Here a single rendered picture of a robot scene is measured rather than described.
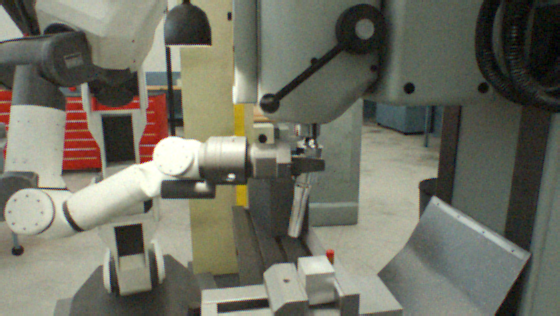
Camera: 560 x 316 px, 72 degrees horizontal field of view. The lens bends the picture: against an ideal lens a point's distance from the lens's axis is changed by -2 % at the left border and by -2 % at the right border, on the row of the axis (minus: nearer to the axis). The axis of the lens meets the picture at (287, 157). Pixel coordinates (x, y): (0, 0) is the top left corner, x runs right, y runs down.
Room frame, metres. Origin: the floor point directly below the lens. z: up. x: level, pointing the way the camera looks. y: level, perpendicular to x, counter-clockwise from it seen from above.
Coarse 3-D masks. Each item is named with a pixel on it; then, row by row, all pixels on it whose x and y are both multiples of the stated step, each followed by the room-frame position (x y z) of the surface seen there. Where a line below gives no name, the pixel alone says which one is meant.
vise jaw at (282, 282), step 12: (276, 264) 0.68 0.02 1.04; (288, 264) 0.68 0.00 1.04; (264, 276) 0.66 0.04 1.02; (276, 276) 0.64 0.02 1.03; (288, 276) 0.63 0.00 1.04; (276, 288) 0.61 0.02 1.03; (288, 288) 0.60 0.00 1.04; (300, 288) 0.60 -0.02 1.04; (276, 300) 0.58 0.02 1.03; (288, 300) 0.56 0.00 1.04; (300, 300) 0.56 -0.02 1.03; (276, 312) 0.55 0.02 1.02; (288, 312) 0.56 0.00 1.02; (300, 312) 0.56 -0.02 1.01
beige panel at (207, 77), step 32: (192, 0) 2.35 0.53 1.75; (224, 0) 2.38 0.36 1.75; (224, 32) 2.38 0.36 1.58; (192, 64) 2.34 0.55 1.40; (224, 64) 2.38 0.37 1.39; (192, 96) 2.34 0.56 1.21; (224, 96) 2.38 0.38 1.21; (192, 128) 2.34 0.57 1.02; (224, 128) 2.38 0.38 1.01; (224, 192) 2.37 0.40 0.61; (192, 224) 2.33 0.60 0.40; (224, 224) 2.37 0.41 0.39; (192, 256) 2.33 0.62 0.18; (224, 256) 2.37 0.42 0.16; (224, 288) 2.20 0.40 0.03
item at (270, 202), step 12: (252, 180) 1.18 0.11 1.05; (264, 180) 1.06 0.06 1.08; (252, 192) 1.18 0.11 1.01; (264, 192) 1.07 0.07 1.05; (276, 192) 1.03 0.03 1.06; (288, 192) 1.05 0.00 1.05; (252, 204) 1.18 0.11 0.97; (264, 204) 1.07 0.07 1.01; (276, 204) 1.03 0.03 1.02; (288, 204) 1.05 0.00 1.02; (264, 216) 1.07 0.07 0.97; (276, 216) 1.03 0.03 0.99; (288, 216) 1.05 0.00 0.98; (264, 228) 1.07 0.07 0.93; (276, 228) 1.03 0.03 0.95
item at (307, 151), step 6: (300, 144) 0.69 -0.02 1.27; (300, 150) 0.69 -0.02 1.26; (306, 150) 0.68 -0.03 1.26; (312, 150) 0.68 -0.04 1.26; (318, 150) 0.69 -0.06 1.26; (306, 156) 0.68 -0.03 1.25; (312, 156) 0.68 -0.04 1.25; (318, 156) 0.69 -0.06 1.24; (294, 174) 0.69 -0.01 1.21; (300, 174) 0.68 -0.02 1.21; (306, 174) 0.68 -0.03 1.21; (312, 174) 0.68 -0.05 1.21
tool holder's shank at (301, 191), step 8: (296, 184) 0.70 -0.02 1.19; (304, 184) 0.69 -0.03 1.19; (296, 192) 0.70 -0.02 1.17; (304, 192) 0.69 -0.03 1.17; (296, 200) 0.70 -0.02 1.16; (304, 200) 0.70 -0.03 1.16; (296, 208) 0.70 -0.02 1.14; (304, 208) 0.70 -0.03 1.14; (296, 216) 0.70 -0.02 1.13; (296, 224) 0.70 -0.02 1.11; (288, 232) 0.70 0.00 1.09; (296, 232) 0.70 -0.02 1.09
